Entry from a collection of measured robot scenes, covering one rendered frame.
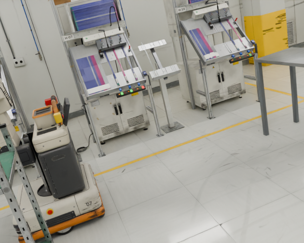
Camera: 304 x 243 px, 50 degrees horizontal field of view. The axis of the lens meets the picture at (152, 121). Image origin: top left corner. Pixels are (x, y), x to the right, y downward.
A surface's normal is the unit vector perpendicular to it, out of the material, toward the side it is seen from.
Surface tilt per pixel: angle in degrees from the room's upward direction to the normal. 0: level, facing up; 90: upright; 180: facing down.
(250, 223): 0
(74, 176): 90
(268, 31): 90
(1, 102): 90
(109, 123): 90
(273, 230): 0
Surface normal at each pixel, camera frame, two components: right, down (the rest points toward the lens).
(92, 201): 0.29, 0.27
